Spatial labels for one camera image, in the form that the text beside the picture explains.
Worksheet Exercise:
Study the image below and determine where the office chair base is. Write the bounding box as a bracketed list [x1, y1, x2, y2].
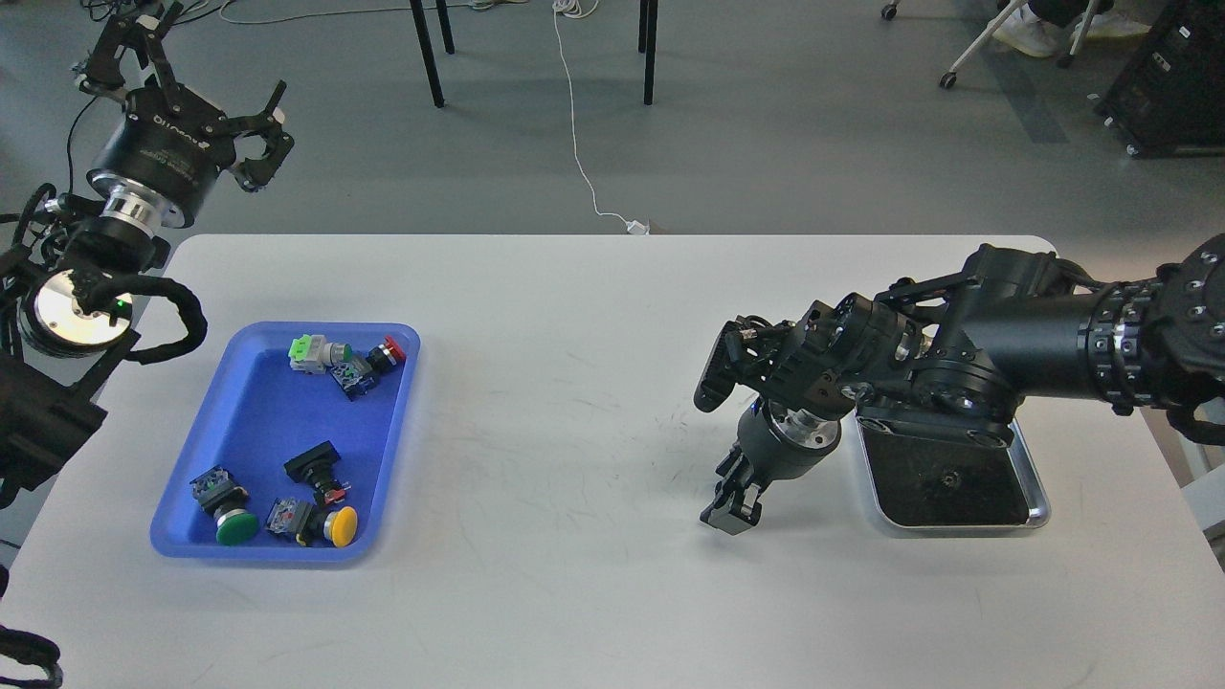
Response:
[880, 0, 1116, 89]

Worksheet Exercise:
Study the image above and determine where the green white push button switch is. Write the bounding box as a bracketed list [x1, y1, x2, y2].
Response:
[287, 333, 353, 374]

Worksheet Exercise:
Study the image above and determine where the black table leg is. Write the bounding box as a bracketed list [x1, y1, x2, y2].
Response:
[637, 0, 659, 105]
[410, 0, 456, 109]

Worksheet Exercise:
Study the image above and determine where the white power cable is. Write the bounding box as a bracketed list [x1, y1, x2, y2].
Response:
[552, 0, 650, 235]

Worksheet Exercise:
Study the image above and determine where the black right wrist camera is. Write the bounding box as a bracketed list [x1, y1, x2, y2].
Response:
[693, 315, 793, 411]

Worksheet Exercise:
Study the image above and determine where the black table leg right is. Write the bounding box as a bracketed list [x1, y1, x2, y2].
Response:
[637, 0, 659, 105]

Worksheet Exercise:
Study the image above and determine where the yellow mushroom push button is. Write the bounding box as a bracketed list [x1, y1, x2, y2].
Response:
[263, 498, 359, 548]

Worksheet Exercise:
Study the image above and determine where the black square push button switch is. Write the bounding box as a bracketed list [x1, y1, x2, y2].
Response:
[281, 441, 349, 508]

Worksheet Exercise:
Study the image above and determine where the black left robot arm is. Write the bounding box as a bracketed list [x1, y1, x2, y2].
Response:
[2, 1, 293, 683]

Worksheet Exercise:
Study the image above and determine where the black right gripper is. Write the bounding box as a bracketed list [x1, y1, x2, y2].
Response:
[699, 397, 843, 535]

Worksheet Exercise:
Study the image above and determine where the black table leg left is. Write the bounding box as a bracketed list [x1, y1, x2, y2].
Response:
[410, 0, 456, 109]

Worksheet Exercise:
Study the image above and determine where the red push button switch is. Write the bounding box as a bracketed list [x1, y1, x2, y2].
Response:
[330, 335, 407, 401]

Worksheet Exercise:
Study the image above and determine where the green mushroom push button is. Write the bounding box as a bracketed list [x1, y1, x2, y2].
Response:
[189, 465, 258, 546]

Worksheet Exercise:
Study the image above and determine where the silver metal tray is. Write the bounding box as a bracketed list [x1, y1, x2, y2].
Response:
[858, 421, 1051, 537]

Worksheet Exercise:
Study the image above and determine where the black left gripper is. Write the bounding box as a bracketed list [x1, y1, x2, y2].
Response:
[72, 0, 296, 230]

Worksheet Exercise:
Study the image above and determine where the black equipment case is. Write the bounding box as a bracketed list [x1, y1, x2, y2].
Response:
[1095, 1, 1224, 158]

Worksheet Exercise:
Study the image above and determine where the blue plastic tray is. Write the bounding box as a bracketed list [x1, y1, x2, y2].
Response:
[149, 322, 421, 564]

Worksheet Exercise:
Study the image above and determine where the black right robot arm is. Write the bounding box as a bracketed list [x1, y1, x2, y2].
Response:
[693, 235, 1224, 535]

